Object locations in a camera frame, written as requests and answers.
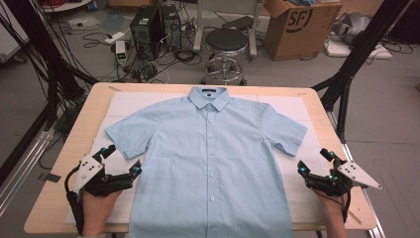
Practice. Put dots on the white flat board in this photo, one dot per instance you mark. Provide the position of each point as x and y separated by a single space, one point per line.
340 49

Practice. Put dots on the black metal frame stand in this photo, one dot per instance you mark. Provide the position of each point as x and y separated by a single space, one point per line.
369 43
29 20

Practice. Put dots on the slim black computer tower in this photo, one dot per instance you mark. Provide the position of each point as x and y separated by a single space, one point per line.
171 26

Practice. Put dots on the person's right hand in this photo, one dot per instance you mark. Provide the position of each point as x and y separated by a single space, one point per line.
335 214

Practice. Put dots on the small device with green display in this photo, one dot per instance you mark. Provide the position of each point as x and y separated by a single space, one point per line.
121 53

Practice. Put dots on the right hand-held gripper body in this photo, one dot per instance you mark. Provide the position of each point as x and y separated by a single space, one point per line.
330 185

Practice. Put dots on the large black computer tower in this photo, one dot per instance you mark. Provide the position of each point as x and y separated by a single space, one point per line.
145 29

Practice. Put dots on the brown cardboard box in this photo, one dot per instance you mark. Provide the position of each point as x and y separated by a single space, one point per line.
297 33

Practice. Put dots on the person's left hand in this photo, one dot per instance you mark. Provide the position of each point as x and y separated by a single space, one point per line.
95 211

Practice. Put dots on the black round stool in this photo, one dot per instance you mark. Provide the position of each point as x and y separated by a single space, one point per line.
226 39

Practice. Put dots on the grey bag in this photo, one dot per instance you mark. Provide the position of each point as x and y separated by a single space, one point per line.
351 26

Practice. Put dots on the white table mat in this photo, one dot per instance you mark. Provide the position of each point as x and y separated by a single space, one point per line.
132 102

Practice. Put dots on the white cabinet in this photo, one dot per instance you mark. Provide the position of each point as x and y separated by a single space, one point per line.
10 43

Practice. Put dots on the black tape piece on floor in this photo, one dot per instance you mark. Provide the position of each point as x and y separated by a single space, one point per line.
52 178

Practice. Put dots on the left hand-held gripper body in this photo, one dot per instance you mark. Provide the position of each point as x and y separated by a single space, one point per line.
88 168

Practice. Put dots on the white power strip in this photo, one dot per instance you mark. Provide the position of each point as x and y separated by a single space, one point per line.
115 37

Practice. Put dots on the light blue short-sleeved shirt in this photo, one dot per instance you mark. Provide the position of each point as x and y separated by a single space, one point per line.
211 148

